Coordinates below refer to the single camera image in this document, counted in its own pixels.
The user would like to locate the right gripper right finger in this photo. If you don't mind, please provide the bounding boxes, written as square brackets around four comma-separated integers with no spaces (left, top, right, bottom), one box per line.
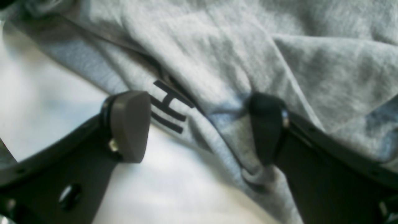
[249,93,398,224]

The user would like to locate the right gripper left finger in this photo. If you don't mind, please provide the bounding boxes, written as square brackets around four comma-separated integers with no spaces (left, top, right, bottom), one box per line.
[0,91,151,224]

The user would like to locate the heather grey T-shirt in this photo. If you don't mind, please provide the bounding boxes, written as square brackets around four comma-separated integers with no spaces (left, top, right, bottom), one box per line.
[1,0,398,224]

